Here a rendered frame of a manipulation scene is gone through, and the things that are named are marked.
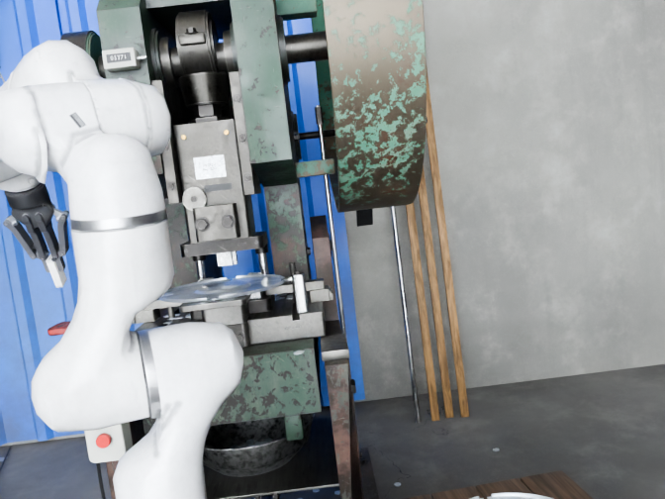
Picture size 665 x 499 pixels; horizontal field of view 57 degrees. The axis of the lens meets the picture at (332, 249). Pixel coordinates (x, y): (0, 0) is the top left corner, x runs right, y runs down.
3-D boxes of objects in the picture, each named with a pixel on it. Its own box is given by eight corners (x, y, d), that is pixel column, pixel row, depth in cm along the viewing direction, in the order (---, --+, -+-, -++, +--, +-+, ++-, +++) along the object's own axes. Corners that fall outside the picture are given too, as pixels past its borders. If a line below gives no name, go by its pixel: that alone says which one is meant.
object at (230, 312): (253, 360, 128) (244, 296, 126) (186, 368, 127) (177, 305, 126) (262, 332, 153) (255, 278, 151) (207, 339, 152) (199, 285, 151)
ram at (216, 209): (249, 239, 142) (233, 109, 139) (184, 246, 142) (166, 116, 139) (255, 233, 160) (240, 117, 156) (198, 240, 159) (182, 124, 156)
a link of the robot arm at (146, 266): (172, 222, 71) (-4, 245, 65) (199, 422, 76) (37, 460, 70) (161, 213, 81) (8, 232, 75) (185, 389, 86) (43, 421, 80)
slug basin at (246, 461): (320, 479, 145) (315, 439, 143) (175, 498, 144) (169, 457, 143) (318, 424, 178) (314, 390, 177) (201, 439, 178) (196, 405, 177)
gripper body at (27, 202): (-6, 195, 118) (11, 237, 122) (39, 190, 118) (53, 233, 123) (9, 178, 124) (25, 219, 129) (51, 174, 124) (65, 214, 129)
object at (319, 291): (333, 300, 154) (329, 259, 153) (266, 308, 154) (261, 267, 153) (332, 295, 160) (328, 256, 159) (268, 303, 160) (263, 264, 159)
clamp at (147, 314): (199, 316, 154) (193, 275, 153) (132, 324, 153) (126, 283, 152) (203, 311, 160) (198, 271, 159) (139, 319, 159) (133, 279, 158)
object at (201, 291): (175, 286, 158) (174, 283, 158) (287, 272, 158) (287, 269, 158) (143, 309, 129) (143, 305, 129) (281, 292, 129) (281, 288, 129)
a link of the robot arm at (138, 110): (21, -3, 71) (157, 4, 81) (0, 57, 86) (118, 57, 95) (58, 159, 71) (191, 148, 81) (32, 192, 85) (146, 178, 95)
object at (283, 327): (326, 336, 143) (323, 311, 142) (133, 359, 142) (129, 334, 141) (324, 310, 173) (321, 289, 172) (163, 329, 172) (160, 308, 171)
